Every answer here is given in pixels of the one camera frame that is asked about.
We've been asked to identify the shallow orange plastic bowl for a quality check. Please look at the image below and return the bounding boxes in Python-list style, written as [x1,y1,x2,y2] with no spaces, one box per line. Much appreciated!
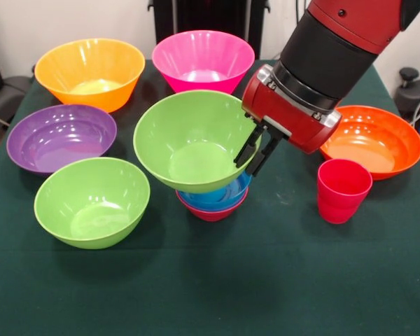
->
[320,105,420,181]

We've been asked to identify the large pink plastic bowl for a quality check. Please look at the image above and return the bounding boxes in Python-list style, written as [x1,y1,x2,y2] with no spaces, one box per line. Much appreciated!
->
[151,29,256,95]

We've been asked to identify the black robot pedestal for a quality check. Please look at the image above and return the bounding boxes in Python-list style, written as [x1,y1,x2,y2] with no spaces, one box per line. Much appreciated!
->
[153,0,267,60]

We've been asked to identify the small blue plastic bowl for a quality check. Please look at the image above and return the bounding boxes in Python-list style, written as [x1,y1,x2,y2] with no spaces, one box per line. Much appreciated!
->
[177,171,253,212]

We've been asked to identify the light green plastic bowl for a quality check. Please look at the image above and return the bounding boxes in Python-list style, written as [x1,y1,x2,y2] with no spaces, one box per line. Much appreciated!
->
[33,156,151,251]
[132,90,263,195]

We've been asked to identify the red plastic cup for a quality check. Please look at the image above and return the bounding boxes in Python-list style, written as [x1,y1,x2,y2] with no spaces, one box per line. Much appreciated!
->
[316,157,374,225]

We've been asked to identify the black floor stand base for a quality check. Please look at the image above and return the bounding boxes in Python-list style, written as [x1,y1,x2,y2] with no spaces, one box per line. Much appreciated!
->
[394,67,420,122]

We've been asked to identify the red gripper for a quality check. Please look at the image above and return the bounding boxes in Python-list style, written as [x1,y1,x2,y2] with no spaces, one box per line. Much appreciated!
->
[233,69,340,177]

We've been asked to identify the dark green table cloth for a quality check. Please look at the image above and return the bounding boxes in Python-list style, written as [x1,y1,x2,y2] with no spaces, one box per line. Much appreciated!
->
[0,58,420,336]

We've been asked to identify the large yellow-orange plastic bowl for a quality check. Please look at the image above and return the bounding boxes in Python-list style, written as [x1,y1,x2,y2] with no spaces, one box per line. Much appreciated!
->
[34,38,146,114]

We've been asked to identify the small red plastic bowl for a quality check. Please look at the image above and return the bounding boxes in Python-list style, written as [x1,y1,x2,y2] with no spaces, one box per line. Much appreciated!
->
[175,188,249,223]

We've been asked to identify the shallow purple plastic bowl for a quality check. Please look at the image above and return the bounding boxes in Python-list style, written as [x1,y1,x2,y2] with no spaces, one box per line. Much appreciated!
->
[6,104,118,175]

